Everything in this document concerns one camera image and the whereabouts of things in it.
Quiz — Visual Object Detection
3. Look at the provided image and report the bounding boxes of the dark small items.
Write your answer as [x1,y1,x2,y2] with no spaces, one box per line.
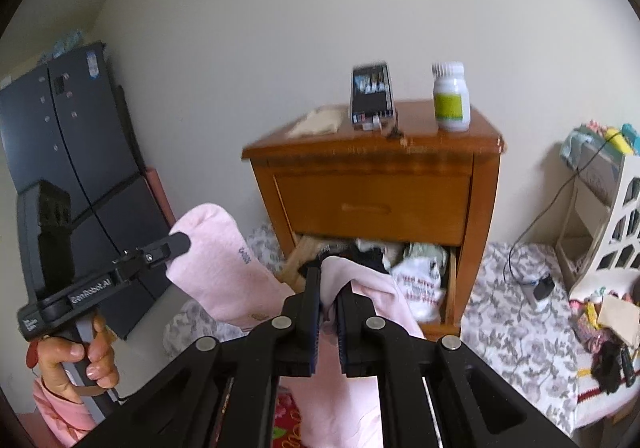
[592,343,636,394]

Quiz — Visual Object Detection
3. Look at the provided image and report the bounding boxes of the person's left forearm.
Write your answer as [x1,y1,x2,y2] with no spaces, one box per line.
[32,375,101,446]

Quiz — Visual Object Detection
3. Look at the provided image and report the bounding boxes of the pastel folded cloths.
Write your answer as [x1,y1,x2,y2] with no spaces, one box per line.
[560,120,640,163]

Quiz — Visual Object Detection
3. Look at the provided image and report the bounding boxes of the smartphone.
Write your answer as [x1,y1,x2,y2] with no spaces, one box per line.
[348,62,398,131]

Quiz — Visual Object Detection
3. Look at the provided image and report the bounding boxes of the white pill bottle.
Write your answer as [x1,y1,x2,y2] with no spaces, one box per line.
[431,61,471,133]

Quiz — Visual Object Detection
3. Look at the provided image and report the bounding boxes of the grey floral blanket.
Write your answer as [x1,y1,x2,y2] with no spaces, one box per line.
[162,223,581,429]

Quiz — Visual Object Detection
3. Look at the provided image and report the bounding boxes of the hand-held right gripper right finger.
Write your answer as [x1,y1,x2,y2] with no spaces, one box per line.
[335,285,581,448]

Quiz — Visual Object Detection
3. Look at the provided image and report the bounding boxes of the beige paper card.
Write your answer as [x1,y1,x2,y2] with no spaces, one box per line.
[597,295,640,344]

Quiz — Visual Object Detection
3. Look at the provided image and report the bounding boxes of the black cable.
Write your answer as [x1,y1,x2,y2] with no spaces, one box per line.
[504,133,626,285]

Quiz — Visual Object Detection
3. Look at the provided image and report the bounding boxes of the black garment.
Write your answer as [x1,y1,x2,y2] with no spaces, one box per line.
[300,248,391,275]

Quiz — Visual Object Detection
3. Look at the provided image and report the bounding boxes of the beige cloth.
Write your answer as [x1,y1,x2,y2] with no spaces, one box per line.
[286,106,347,139]

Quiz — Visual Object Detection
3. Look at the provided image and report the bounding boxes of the white red-printed garment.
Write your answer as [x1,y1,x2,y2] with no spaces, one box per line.
[390,255,446,321]

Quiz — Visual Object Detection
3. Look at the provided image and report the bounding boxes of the wooden nightstand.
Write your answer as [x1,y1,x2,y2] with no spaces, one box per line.
[241,100,506,339]

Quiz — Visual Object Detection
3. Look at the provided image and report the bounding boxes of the pale blue pack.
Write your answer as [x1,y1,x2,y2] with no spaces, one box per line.
[37,29,86,63]

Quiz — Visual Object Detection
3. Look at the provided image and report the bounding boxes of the red floral cloth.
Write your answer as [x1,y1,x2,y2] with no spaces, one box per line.
[272,390,306,448]

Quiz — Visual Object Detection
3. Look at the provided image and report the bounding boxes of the white plastic rack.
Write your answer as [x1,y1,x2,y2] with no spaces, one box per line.
[555,125,640,299]

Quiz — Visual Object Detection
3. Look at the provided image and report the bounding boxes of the closed wooden drawer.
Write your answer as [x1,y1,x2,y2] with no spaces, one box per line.
[272,173,473,246]

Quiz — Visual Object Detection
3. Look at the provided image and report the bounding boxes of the person's left hand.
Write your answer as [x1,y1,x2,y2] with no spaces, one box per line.
[37,315,121,404]

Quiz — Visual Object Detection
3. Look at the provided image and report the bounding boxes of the pink garment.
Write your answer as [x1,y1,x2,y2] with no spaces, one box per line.
[165,203,426,448]

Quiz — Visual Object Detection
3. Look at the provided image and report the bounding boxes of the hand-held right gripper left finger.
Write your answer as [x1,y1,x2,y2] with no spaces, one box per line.
[75,267,323,448]

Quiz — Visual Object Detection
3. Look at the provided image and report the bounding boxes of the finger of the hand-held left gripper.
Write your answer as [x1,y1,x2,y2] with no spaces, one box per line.
[112,233,192,286]

